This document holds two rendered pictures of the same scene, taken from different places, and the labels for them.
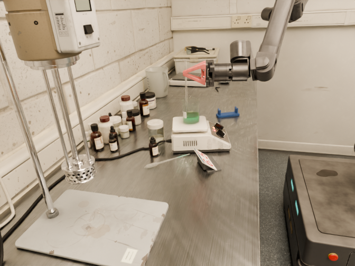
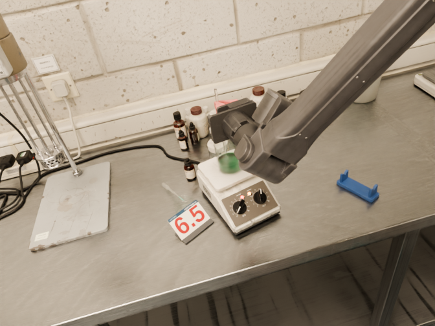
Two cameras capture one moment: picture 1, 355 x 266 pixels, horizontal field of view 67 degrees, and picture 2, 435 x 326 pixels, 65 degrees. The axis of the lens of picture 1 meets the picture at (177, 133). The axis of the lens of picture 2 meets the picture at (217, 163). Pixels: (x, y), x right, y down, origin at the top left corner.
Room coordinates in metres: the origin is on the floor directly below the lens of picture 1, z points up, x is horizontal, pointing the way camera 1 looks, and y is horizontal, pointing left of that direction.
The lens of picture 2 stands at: (0.58, -0.65, 1.37)
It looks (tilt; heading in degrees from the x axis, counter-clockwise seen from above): 38 degrees down; 67
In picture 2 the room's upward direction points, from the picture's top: 11 degrees counter-clockwise
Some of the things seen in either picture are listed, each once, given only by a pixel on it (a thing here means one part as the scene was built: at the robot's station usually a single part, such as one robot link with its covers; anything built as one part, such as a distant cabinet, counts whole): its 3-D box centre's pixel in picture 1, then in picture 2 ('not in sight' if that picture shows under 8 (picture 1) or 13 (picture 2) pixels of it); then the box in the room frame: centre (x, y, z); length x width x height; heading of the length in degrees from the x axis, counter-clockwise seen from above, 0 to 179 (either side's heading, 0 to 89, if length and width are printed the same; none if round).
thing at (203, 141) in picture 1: (197, 134); (234, 187); (0.85, -0.07, 0.79); 0.22 x 0.13 x 0.08; 88
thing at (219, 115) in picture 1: (227, 112); (357, 184); (1.11, -0.23, 0.77); 0.10 x 0.03 x 0.04; 99
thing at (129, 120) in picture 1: (130, 120); not in sight; (1.00, 0.19, 0.79); 0.04 x 0.04 x 0.09
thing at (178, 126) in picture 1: (189, 123); (227, 169); (0.85, -0.04, 0.83); 0.12 x 0.12 x 0.01; 88
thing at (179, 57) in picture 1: (197, 60); not in sight; (2.04, -0.18, 0.82); 0.37 x 0.31 x 0.14; 167
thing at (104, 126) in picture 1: (106, 129); (198, 121); (0.92, 0.27, 0.80); 0.06 x 0.06 x 0.10
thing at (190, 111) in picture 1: (190, 111); (229, 155); (0.86, -0.05, 0.88); 0.07 x 0.06 x 0.08; 171
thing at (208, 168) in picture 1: (206, 158); (191, 220); (0.72, -0.09, 0.77); 0.09 x 0.06 x 0.04; 13
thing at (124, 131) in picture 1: (124, 131); not in sight; (0.95, 0.21, 0.77); 0.04 x 0.04 x 0.04
